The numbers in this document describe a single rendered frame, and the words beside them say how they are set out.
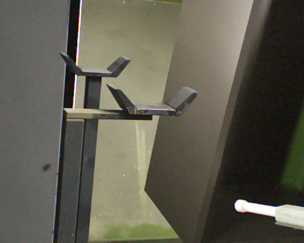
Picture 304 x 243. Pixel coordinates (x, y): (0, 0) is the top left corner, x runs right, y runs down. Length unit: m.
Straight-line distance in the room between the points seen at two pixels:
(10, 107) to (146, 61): 1.93
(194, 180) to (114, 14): 1.38
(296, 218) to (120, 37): 1.63
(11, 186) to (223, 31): 0.80
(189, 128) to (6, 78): 0.87
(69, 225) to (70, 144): 0.07
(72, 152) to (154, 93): 2.42
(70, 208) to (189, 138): 1.33
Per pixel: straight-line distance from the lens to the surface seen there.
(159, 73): 3.04
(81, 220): 0.82
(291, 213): 1.66
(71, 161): 0.58
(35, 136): 1.17
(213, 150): 1.79
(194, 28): 1.90
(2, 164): 1.17
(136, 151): 2.86
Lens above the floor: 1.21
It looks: 13 degrees down
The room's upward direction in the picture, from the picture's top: 6 degrees clockwise
